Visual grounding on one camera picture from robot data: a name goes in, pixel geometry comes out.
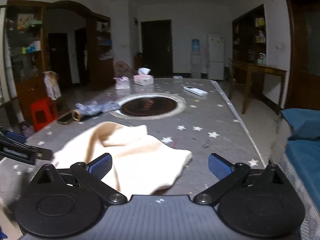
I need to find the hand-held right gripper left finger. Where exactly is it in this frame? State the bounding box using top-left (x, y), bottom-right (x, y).
top-left (29, 152), bottom-right (128, 204)

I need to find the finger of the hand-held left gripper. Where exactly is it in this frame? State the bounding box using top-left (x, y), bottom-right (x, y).
top-left (0, 127), bottom-right (27, 144)
top-left (0, 141), bottom-right (53, 166)

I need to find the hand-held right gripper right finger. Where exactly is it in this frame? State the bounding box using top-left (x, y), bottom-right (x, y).
top-left (192, 152), bottom-right (292, 205)

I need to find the cream garment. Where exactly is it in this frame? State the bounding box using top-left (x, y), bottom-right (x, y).
top-left (0, 121), bottom-right (193, 222)

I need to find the red plastic stool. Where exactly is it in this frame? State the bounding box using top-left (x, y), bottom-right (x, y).
top-left (30, 97), bottom-right (59, 132)

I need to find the grey star-printed tablecloth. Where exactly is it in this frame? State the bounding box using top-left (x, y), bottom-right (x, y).
top-left (0, 78), bottom-right (266, 205)

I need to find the blue knit work glove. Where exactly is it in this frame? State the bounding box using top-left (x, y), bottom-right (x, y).
top-left (71, 100), bottom-right (120, 122)

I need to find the white patterned bag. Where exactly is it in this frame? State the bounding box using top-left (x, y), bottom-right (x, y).
top-left (44, 71), bottom-right (62, 100)

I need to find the round built-in induction cooker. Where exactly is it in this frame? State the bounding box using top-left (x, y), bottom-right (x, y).
top-left (109, 94), bottom-right (187, 118)

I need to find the wooden arched display cabinet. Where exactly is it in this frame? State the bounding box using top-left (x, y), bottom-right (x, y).
top-left (2, 0), bottom-right (115, 120)

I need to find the white remote control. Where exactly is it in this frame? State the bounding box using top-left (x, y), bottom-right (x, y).
top-left (183, 85), bottom-right (208, 97)

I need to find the white lace sofa cover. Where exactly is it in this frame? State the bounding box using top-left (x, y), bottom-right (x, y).
top-left (271, 152), bottom-right (320, 240)

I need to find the small pink white tissue pack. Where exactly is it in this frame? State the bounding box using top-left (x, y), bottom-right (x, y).
top-left (114, 76), bottom-right (131, 90)

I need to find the blue sofa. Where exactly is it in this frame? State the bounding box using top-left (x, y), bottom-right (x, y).
top-left (279, 108), bottom-right (320, 198)

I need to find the large pink white tissue box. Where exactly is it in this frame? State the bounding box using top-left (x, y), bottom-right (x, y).
top-left (133, 67), bottom-right (154, 86)

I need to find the wooden side table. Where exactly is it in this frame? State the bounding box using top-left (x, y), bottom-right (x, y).
top-left (229, 59), bottom-right (287, 115)

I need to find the white refrigerator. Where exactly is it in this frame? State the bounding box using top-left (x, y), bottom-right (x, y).
top-left (206, 34), bottom-right (225, 81)

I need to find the water dispenser with blue bottle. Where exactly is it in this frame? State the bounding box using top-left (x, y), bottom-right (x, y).
top-left (190, 39), bottom-right (202, 78)

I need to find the dark wooden door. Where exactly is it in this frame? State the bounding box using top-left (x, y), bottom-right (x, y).
top-left (141, 20), bottom-right (173, 78)

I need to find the dark wooden bookshelf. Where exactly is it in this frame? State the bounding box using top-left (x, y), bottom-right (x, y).
top-left (232, 4), bottom-right (267, 85)

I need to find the brown door with glass panel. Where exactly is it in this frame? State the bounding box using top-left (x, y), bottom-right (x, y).
top-left (285, 0), bottom-right (320, 110)

